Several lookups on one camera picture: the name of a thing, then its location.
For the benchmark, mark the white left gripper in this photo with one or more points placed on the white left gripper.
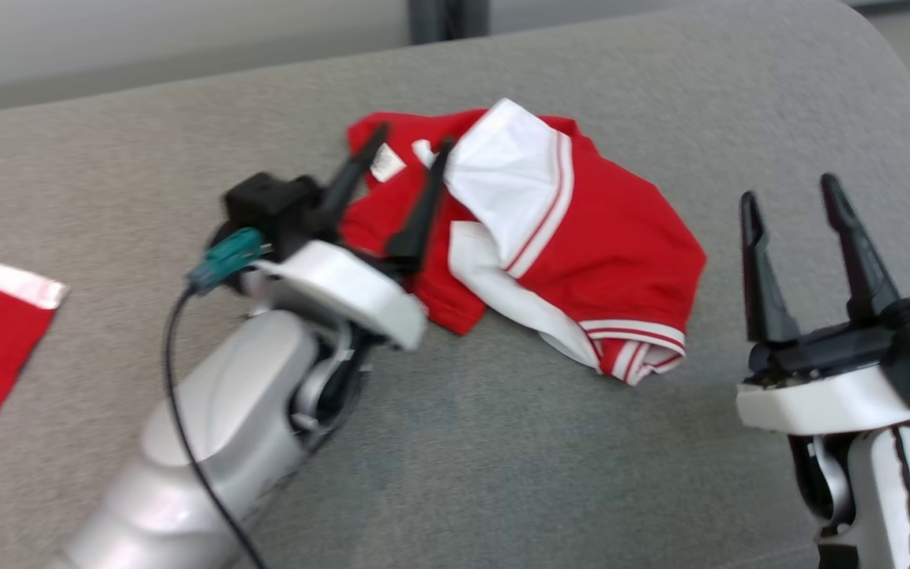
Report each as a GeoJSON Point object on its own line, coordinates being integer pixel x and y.
{"type": "Point", "coordinates": [336, 292]}

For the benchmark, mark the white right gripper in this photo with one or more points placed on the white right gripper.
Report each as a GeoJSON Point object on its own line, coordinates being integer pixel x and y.
{"type": "Point", "coordinates": [818, 395]}

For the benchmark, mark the red jersey with striped trim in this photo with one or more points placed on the red jersey with striped trim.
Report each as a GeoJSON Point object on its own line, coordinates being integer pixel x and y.
{"type": "Point", "coordinates": [621, 237]}

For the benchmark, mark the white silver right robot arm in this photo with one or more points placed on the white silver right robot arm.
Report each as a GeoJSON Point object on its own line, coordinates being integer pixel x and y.
{"type": "Point", "coordinates": [866, 490]}

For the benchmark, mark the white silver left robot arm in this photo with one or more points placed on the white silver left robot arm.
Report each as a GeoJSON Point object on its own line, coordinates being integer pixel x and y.
{"type": "Point", "coordinates": [218, 419]}

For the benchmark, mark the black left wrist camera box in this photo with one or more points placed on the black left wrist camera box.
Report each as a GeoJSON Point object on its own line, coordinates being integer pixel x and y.
{"type": "Point", "coordinates": [265, 209]}

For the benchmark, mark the grey metal truss post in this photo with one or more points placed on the grey metal truss post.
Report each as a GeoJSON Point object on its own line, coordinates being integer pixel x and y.
{"type": "Point", "coordinates": [447, 20]}

